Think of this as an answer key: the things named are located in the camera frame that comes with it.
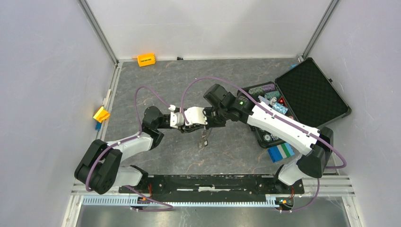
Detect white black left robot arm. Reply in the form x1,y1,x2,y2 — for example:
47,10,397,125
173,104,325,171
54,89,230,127
74,105,207,194

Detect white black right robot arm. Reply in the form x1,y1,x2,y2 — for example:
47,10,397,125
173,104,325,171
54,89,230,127
203,84,333,193

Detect blue green toy bricks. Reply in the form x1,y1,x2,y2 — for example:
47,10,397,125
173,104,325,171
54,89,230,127
268,143,295,163

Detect orange yellow plastic block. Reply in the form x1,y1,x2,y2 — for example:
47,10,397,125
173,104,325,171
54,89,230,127
137,53,156,67

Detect yellow orange toy block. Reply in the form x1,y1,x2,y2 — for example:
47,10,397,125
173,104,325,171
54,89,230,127
93,106,110,123

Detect black poker chip case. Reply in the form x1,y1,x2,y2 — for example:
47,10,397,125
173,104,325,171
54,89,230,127
244,57,352,129

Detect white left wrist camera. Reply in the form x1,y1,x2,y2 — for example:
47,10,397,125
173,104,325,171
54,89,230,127
168,105,185,129

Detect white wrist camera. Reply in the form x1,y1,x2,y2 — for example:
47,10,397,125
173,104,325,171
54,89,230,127
168,105,185,129
184,106,208,126

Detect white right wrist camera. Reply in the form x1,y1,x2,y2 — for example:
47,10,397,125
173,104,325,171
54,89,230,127
184,106,208,126

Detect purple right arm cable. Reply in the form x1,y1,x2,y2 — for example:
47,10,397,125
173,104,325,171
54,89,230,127
180,76,348,214

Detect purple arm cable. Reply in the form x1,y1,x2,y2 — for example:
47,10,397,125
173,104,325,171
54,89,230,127
85,86,176,212
180,76,348,214

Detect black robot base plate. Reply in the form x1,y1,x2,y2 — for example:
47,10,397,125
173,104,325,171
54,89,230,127
135,174,305,202

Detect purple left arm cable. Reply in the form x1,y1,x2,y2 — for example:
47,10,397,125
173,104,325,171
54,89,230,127
85,86,176,212

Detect white toothed cable duct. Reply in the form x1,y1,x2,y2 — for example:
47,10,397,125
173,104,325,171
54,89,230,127
82,195,279,208

